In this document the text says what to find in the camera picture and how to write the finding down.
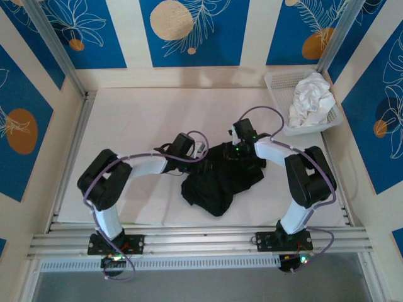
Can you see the white perforated plastic basket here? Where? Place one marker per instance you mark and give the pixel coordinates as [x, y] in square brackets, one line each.
[277, 85]

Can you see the black controller board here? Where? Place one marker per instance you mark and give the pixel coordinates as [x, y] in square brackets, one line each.
[113, 267]
[292, 264]

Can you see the aluminium frame post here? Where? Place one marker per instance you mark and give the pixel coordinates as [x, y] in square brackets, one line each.
[338, 34]
[56, 47]

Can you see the white crumpled cloth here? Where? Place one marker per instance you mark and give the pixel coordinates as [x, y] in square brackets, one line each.
[311, 100]

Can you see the aluminium side rail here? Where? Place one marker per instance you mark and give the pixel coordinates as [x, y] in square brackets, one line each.
[340, 201]
[82, 119]

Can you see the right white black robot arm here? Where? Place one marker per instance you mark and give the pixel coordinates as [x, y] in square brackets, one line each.
[270, 151]

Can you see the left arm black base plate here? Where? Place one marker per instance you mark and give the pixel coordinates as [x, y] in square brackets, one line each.
[135, 243]

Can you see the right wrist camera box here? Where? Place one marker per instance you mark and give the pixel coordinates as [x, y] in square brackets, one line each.
[233, 132]

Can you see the black t-shirt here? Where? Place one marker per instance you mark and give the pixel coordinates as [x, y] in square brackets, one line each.
[217, 188]

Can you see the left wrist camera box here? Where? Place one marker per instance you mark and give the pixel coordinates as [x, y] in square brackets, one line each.
[199, 148]

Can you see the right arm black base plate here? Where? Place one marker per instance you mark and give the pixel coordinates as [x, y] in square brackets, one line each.
[264, 240]

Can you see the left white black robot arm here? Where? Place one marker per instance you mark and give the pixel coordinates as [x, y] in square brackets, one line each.
[148, 165]

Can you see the aluminium mounting rail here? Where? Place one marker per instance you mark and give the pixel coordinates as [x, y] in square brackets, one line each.
[195, 240]

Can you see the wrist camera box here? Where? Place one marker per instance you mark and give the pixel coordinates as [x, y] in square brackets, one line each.
[233, 132]
[199, 148]

